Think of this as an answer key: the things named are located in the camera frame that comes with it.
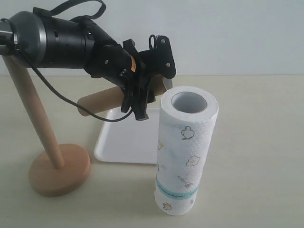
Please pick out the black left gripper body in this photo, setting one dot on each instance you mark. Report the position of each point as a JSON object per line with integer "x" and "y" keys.
{"x": 108, "y": 59}

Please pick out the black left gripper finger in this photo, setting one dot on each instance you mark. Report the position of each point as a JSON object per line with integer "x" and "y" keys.
{"x": 127, "y": 89}
{"x": 140, "y": 107}

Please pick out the brown cardboard tube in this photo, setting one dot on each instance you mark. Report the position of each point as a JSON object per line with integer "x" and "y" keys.
{"x": 113, "y": 97}

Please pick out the printed white paper towel roll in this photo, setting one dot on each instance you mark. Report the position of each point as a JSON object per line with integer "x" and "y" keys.
{"x": 187, "y": 120}

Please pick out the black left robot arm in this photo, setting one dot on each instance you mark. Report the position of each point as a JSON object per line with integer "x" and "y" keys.
{"x": 38, "y": 41}

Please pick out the wooden paper towel holder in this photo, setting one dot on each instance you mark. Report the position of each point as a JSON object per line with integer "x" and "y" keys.
{"x": 61, "y": 168}

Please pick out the white rectangular plastic tray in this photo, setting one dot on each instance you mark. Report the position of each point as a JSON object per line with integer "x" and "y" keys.
{"x": 129, "y": 141}

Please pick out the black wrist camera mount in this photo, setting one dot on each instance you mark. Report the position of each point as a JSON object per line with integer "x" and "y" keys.
{"x": 157, "y": 60}

